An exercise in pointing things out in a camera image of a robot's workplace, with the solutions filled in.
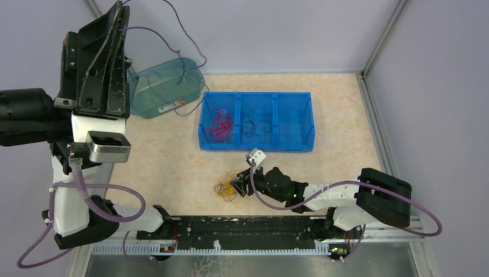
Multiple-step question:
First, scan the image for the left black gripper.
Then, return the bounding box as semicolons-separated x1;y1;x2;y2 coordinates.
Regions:
56;0;135;125

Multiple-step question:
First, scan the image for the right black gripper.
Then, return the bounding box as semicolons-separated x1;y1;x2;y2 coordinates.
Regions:
230;163;286;203

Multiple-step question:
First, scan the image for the colourful wire bundle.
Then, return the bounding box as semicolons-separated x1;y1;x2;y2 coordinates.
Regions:
213;170;245;203

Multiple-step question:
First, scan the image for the red wire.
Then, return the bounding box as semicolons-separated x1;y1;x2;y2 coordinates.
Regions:
208;107;236;144

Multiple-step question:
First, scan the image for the purple wire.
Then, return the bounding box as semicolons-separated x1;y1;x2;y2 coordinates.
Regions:
118;0;209;117
241;111;274;139

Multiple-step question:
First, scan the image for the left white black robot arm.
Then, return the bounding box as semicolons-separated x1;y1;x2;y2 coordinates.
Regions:
1;1;173;249

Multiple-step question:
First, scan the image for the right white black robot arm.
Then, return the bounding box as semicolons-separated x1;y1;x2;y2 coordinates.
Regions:
230;167;412;238

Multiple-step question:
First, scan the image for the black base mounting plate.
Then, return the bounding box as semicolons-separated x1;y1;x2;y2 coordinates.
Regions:
136;215;360;250

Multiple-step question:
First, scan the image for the blue three-compartment plastic bin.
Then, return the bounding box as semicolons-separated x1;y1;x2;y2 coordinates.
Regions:
198;92;315;152

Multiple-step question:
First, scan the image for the teal transparent plastic tub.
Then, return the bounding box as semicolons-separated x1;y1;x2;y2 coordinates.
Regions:
127;58;205;119

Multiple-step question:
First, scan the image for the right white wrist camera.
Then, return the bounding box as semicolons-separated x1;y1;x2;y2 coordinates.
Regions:
246;148;266;170

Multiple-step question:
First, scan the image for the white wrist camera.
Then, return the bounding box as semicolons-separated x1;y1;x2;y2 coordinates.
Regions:
71;114;131;163
246;148;266;170

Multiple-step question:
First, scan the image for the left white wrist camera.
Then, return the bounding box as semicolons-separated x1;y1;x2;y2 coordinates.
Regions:
71;114;131;163

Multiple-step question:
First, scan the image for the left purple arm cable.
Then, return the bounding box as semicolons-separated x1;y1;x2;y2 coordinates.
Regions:
16;158;148;269

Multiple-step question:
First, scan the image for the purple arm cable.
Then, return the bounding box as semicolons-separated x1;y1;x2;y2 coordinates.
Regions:
248;160;444;263
16;158;148;269

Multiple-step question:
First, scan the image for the white slotted cable duct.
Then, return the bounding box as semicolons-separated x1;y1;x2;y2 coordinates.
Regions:
92;241;331;256

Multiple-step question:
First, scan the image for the aluminium frame rail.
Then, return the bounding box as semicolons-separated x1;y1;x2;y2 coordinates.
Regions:
79;216;426;244

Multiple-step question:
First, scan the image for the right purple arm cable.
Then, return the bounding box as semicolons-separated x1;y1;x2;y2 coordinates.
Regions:
248;160;444;263

